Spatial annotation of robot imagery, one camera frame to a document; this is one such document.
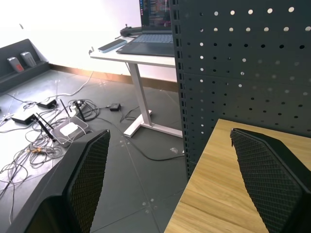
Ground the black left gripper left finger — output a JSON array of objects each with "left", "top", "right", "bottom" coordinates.
[{"left": 6, "top": 129, "right": 111, "bottom": 233}]

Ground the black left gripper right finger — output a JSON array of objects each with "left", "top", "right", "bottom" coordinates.
[{"left": 229, "top": 128, "right": 311, "bottom": 233}]

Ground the dark grey pegboard panel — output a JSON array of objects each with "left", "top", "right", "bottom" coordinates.
[{"left": 169, "top": 0, "right": 311, "bottom": 181}]

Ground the silver router with antennas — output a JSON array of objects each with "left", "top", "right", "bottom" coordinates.
[{"left": 35, "top": 112, "right": 89, "bottom": 148}]

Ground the white power strip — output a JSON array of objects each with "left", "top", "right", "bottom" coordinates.
[{"left": 69, "top": 101, "right": 86, "bottom": 114}]

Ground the small black network box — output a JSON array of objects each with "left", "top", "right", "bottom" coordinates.
[{"left": 36, "top": 99, "right": 57, "bottom": 109}]

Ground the black box with antenna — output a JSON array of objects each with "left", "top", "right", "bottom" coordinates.
[{"left": 10, "top": 113, "right": 36, "bottom": 126}]

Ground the white desk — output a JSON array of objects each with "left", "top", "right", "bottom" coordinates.
[{"left": 88, "top": 36, "right": 184, "bottom": 138}]

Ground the dark grey charging dock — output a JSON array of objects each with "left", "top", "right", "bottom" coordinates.
[{"left": 0, "top": 38, "right": 51, "bottom": 93}]

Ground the grey battery red label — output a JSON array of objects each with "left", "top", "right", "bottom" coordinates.
[{"left": 6, "top": 57, "right": 25, "bottom": 73}]

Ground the light blue smartphone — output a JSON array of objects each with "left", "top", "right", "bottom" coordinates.
[{"left": 98, "top": 39, "right": 128, "bottom": 53}]

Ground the black remote controller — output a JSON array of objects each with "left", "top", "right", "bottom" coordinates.
[{"left": 114, "top": 23, "right": 142, "bottom": 40}]

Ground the dark grey laptop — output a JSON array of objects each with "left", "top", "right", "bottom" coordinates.
[{"left": 115, "top": 0, "right": 176, "bottom": 57}]

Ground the grey cable tangle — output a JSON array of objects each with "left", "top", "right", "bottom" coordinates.
[{"left": 0, "top": 70, "right": 101, "bottom": 225}]

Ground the black floor cable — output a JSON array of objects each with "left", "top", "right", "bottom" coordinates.
[{"left": 96, "top": 105, "right": 185, "bottom": 162}]

